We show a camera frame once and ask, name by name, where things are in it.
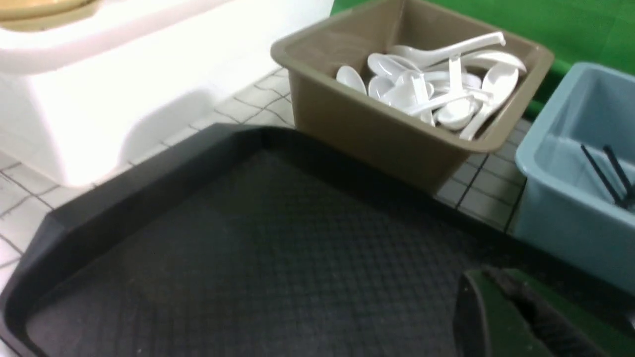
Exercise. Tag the white spoon right of pile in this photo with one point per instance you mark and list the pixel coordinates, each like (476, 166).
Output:
(500, 81)

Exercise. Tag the large white plastic tub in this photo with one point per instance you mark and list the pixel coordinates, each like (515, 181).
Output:
(80, 99)

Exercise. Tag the black chopstick in bin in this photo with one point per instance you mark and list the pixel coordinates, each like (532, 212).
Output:
(629, 187)
(617, 200)

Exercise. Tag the white spoon top of pile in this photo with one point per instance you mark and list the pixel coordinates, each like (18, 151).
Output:
(425, 58)

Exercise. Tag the olive brown spoon bin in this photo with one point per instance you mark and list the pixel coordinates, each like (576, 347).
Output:
(394, 143)

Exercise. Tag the black serving tray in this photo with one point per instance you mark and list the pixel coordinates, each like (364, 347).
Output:
(247, 241)

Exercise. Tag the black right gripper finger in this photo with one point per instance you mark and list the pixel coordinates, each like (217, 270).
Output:
(508, 313)

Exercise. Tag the white soup spoon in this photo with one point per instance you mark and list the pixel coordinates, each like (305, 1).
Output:
(411, 97)

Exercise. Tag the white spoon left of pile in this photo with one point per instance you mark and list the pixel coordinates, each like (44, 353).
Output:
(349, 77)

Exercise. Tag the white spoon of pile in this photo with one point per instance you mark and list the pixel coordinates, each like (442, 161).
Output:
(349, 77)
(500, 81)
(425, 58)

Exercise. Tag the blue chopstick bin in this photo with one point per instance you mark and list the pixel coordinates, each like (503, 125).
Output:
(565, 209)

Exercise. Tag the yellow noodle bowl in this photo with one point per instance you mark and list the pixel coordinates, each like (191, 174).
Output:
(39, 15)

